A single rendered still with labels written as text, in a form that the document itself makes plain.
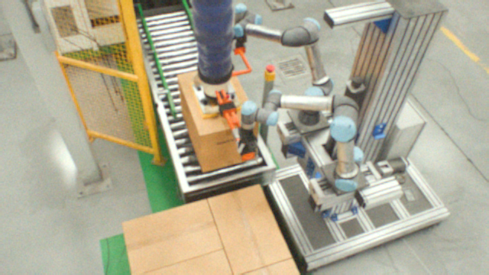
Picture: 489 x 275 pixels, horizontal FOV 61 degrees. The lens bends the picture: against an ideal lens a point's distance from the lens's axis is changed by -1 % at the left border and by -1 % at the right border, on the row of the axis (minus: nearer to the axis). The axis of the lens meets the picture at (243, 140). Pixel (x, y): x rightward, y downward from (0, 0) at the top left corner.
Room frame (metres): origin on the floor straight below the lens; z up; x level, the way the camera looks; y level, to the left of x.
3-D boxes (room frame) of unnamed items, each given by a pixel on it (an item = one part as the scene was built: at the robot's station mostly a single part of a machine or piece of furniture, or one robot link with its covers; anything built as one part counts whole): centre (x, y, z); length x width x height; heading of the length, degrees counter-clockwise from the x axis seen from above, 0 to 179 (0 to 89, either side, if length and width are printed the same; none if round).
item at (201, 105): (1.99, 0.29, 1.10); 0.34 x 0.10 x 0.05; 22
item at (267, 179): (1.69, 0.08, 0.48); 0.70 x 0.03 x 0.15; 111
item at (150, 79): (2.66, 0.81, 0.50); 2.31 x 0.05 x 0.19; 21
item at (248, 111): (1.49, -0.02, 1.51); 0.09 x 0.08 x 0.11; 74
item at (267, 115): (1.48, -0.12, 1.51); 0.11 x 0.11 x 0.08; 74
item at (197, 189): (1.69, 0.08, 0.58); 0.70 x 0.03 x 0.06; 111
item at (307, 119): (1.92, -0.43, 1.09); 0.15 x 0.15 x 0.10
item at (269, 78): (2.41, -0.18, 0.50); 0.07 x 0.07 x 1.00; 21
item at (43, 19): (2.05, 1.20, 1.62); 0.20 x 0.05 x 0.30; 21
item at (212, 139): (2.03, 0.20, 0.88); 0.60 x 0.40 x 0.40; 22
